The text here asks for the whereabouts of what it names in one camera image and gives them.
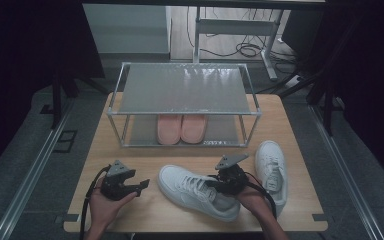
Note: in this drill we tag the dark box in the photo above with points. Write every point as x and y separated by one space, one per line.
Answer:
301 33

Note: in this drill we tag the white sneaker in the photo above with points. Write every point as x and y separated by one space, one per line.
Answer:
180 186
270 160

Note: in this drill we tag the dark curtain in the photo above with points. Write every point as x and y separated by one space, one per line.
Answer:
380 83
13 66

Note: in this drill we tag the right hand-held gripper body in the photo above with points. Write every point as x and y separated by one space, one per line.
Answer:
231 180

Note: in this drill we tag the person's left hand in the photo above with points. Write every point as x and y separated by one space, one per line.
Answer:
105 210

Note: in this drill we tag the black stand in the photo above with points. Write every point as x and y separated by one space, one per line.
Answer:
328 110
56 100

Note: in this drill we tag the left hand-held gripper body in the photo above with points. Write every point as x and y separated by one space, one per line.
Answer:
115 186

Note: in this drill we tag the metal shoe rack grey shelves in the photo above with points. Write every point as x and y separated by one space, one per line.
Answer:
183 88

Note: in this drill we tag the white cabinet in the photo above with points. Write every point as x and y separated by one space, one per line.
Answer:
126 30

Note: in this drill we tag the white power strip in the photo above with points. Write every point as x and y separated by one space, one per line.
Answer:
293 81

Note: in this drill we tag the metal floor rail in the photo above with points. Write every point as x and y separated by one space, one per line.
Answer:
30 181
343 173

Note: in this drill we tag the white desk frame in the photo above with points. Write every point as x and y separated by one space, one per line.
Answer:
236 26

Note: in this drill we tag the person's right hand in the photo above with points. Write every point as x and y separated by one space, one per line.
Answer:
253 201

